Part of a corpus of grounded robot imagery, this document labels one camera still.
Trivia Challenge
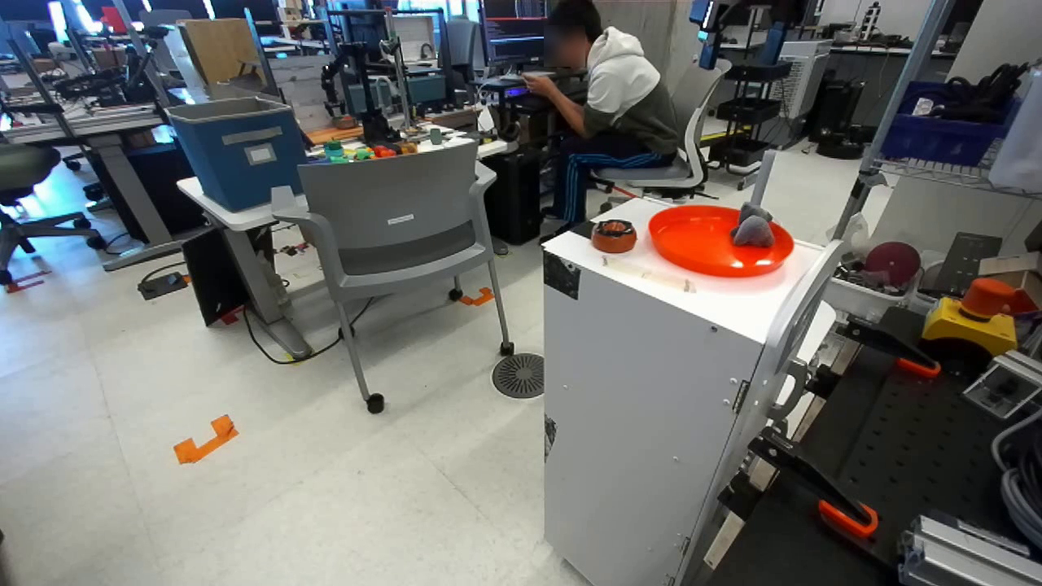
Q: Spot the aluminium extrusion bar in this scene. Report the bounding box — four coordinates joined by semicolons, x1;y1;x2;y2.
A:
896;511;1042;586

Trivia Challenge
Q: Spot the grey plush toy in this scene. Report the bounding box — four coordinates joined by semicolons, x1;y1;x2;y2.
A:
730;202;779;251

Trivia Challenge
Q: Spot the grey four legged chair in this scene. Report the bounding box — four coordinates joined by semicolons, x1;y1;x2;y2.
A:
265;135;519;418

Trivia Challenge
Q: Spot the seated person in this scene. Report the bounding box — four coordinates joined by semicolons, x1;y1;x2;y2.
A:
523;0;692;237

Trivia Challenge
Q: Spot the black office chair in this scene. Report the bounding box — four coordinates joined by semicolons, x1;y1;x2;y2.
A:
0;135;71;296

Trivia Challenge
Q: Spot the metal bracket with tag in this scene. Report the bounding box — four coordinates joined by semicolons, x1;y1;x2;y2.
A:
959;346;1042;426

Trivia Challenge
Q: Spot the grey office desk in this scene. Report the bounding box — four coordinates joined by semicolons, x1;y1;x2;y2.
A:
0;102;211;277

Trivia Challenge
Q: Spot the black perforated robot table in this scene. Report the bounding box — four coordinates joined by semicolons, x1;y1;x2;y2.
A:
692;290;1042;586

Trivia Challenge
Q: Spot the blue plastic crate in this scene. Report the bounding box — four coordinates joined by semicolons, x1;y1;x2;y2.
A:
880;73;1028;170

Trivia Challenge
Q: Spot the brown small bowl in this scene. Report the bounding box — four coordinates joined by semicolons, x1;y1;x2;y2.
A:
589;213;640;256

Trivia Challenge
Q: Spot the yellow emergency stop box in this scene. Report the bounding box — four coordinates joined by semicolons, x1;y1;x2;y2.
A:
918;277;1025;361

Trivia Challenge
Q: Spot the grey round floor base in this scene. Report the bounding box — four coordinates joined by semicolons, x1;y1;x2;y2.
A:
489;349;547;402

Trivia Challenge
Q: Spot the dark red round object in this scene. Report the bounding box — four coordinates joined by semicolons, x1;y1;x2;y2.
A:
852;237;927;296

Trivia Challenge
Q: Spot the light office swivel chair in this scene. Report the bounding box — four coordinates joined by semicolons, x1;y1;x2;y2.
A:
589;54;733;202

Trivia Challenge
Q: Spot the grey curved kitchen panel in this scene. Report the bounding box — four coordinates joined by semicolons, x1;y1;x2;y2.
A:
676;242;852;586

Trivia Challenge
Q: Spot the brown cardboard box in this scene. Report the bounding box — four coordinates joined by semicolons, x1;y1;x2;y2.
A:
175;12;270;97

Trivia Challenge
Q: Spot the dark computer monitor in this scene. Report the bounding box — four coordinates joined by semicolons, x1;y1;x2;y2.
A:
478;0;579;77

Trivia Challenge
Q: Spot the white work table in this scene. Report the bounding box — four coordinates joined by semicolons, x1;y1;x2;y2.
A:
173;128;517;328

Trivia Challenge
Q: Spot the orange handled black clamp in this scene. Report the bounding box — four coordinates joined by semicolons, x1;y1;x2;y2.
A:
835;311;946;388
744;428;883;551

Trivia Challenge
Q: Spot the grey metal plate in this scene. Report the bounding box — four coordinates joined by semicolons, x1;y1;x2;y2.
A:
935;229;1010;296

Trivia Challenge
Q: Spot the blue storage bin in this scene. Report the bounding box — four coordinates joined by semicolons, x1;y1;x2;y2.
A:
163;90;312;213

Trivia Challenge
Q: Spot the white toy kitchen cabinet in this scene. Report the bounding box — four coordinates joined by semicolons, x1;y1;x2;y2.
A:
541;192;845;586

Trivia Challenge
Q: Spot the black computer tower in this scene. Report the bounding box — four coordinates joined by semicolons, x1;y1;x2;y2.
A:
478;146;547;247

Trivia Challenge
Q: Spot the orange round plate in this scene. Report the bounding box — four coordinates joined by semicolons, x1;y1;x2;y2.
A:
643;202;797;281

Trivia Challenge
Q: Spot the black cable coil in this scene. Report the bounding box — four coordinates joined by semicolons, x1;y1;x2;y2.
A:
985;408;1042;545

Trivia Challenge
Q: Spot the black floor box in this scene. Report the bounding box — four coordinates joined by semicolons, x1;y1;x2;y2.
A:
134;262;194;305

